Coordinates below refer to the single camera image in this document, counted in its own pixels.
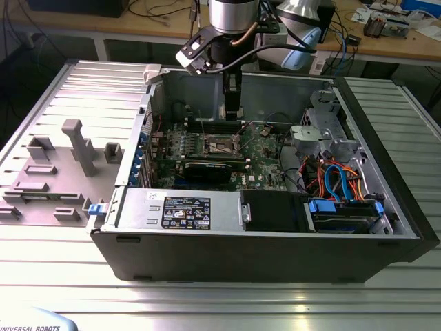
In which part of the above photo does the wooden desk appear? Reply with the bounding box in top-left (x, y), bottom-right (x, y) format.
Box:
top-left (10, 0), bottom-right (441, 66)

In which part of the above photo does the CPU socket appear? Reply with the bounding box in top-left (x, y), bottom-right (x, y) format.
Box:
top-left (201, 132), bottom-right (241, 156)

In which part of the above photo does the hard disk in blue carrier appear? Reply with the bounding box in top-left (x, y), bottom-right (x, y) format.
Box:
top-left (302, 198), bottom-right (385, 235)

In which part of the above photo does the black computer tower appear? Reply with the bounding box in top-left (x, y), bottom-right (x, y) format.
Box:
top-left (316, 0), bottom-right (337, 44)

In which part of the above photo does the black USB cable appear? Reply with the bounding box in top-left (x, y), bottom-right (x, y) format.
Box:
top-left (188, 0), bottom-right (204, 39)

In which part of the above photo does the pale blue teach pendant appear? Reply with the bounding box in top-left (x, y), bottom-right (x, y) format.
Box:
top-left (0, 306), bottom-right (80, 331)

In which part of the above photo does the blue cable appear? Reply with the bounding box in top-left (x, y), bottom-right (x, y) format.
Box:
top-left (338, 29), bottom-right (350, 63)

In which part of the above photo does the black camera cable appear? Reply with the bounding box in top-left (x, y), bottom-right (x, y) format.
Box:
top-left (205, 44), bottom-right (318, 74)

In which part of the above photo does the small white box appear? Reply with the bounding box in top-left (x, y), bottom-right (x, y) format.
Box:
top-left (307, 54), bottom-right (327, 76)

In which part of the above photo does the silver metal disk cage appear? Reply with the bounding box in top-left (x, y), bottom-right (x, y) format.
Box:
top-left (289, 90), bottom-right (366, 163)

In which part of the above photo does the black cable bundle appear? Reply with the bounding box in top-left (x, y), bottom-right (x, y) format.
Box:
top-left (277, 134), bottom-right (304, 194)

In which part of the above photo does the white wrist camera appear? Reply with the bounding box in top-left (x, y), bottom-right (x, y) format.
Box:
top-left (174, 27), bottom-right (214, 76)

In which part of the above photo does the black CPU cooler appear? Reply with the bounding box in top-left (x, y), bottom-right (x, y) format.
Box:
top-left (362, 15), bottom-right (384, 39)

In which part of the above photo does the gray parts rack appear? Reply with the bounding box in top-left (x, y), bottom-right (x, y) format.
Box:
top-left (0, 119), bottom-right (125, 228)

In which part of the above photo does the blue wire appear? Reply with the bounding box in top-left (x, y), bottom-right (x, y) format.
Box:
top-left (325, 164), bottom-right (356, 203)

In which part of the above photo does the brown curved cable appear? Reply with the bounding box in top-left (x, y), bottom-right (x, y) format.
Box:
top-left (229, 21), bottom-right (258, 48)

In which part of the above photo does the blue box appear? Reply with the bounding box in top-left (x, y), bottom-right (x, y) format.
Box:
top-left (402, 0), bottom-right (441, 11)

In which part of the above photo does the green motherboard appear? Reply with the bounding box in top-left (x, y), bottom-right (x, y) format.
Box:
top-left (151, 119), bottom-right (289, 190)

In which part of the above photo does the black PC case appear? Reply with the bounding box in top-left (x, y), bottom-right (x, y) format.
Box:
top-left (90, 65), bottom-right (441, 284)

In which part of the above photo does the large black box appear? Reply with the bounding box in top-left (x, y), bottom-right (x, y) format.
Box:
top-left (26, 0), bottom-right (130, 18)

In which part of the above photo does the grey electronics module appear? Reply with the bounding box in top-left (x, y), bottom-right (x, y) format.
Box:
top-left (382, 16), bottom-right (411, 39)

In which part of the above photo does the silver power supply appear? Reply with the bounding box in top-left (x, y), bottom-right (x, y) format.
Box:
top-left (115, 188), bottom-right (244, 232)

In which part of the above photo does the black graphics card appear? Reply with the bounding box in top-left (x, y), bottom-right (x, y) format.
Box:
top-left (183, 161), bottom-right (232, 185)

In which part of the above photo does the orange wire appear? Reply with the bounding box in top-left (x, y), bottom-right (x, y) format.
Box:
top-left (339, 167), bottom-right (363, 201)
top-left (316, 159), bottom-right (337, 201)

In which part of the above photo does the white paper sheet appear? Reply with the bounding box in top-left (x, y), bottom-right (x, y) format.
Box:
top-left (351, 7), bottom-right (375, 24)

